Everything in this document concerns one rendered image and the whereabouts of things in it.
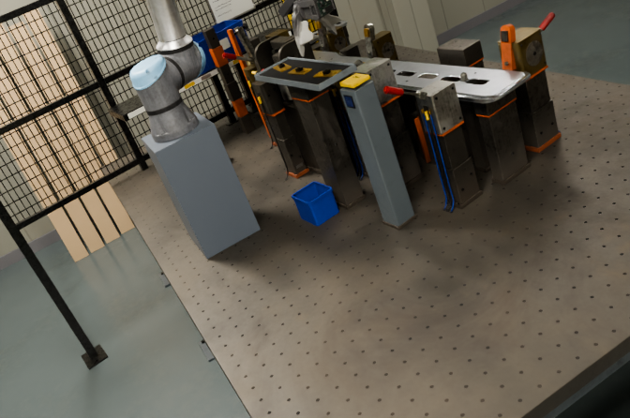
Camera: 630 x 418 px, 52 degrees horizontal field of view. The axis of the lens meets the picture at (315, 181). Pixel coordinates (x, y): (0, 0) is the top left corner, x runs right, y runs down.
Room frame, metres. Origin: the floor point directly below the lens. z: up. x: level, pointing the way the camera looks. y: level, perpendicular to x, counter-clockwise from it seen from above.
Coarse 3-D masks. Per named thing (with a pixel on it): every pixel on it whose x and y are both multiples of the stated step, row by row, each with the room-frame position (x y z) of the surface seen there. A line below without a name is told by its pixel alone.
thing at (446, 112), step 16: (432, 96) 1.59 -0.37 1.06; (448, 96) 1.61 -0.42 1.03; (432, 112) 1.60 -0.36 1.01; (448, 112) 1.61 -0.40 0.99; (432, 128) 1.62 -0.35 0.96; (448, 128) 1.60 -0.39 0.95; (432, 144) 1.63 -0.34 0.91; (448, 144) 1.60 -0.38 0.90; (464, 144) 1.63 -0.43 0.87; (448, 160) 1.61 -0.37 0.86; (464, 160) 1.62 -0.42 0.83; (448, 176) 1.62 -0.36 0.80; (464, 176) 1.61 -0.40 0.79; (448, 192) 1.62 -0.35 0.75; (464, 192) 1.60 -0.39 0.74; (480, 192) 1.62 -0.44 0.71; (448, 208) 1.61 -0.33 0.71
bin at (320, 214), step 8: (312, 184) 1.92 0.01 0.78; (320, 184) 1.89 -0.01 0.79; (296, 192) 1.89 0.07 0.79; (304, 192) 1.91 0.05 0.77; (312, 192) 1.92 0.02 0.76; (320, 192) 1.91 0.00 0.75; (328, 192) 1.82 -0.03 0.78; (296, 200) 1.86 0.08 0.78; (304, 200) 1.90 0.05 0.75; (312, 200) 1.91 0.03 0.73; (320, 200) 1.81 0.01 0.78; (328, 200) 1.82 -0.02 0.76; (304, 208) 1.84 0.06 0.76; (312, 208) 1.80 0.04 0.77; (320, 208) 1.81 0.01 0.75; (328, 208) 1.82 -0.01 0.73; (336, 208) 1.83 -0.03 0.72; (304, 216) 1.86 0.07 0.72; (312, 216) 1.80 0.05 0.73; (320, 216) 1.80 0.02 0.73; (328, 216) 1.82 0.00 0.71; (320, 224) 1.80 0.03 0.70
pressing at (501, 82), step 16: (400, 64) 2.11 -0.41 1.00; (416, 64) 2.05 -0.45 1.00; (432, 64) 1.99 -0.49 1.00; (400, 80) 1.96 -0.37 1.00; (416, 80) 1.91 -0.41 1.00; (432, 80) 1.86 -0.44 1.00; (480, 80) 1.73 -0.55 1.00; (496, 80) 1.68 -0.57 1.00; (512, 80) 1.64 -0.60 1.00; (464, 96) 1.65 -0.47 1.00; (480, 96) 1.61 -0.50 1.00; (496, 96) 1.59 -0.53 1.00
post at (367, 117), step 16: (368, 80) 1.66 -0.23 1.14; (352, 96) 1.62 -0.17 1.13; (368, 96) 1.63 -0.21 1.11; (352, 112) 1.64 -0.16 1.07; (368, 112) 1.62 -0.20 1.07; (352, 128) 1.67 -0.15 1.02; (368, 128) 1.61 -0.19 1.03; (384, 128) 1.63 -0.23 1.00; (368, 144) 1.62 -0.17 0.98; (384, 144) 1.63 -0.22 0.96; (368, 160) 1.64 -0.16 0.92; (384, 160) 1.62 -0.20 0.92; (368, 176) 1.67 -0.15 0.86; (384, 176) 1.61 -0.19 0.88; (400, 176) 1.64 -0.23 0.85; (384, 192) 1.62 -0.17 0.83; (400, 192) 1.63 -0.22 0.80; (384, 208) 1.64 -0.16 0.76; (400, 208) 1.62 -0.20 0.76; (400, 224) 1.61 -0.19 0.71
